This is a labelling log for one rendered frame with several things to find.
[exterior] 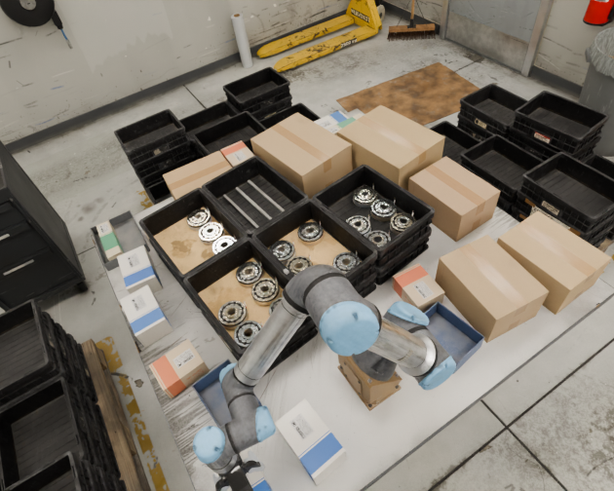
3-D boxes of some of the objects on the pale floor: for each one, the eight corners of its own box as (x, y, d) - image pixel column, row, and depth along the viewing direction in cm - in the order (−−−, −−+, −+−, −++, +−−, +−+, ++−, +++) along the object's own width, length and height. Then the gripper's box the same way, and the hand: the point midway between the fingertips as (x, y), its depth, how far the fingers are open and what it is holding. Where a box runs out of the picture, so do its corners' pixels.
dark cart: (95, 291, 279) (7, 186, 210) (24, 327, 266) (-96, 229, 198) (75, 235, 314) (-7, 131, 246) (11, 265, 302) (-95, 164, 233)
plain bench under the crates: (556, 370, 214) (618, 290, 161) (277, 596, 170) (235, 588, 117) (359, 195, 308) (357, 107, 255) (146, 311, 264) (90, 235, 211)
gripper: (248, 421, 119) (261, 442, 134) (181, 463, 114) (204, 480, 129) (261, 449, 114) (274, 468, 129) (194, 494, 109) (215, 509, 124)
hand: (243, 483), depth 127 cm, fingers closed on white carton, 13 cm apart
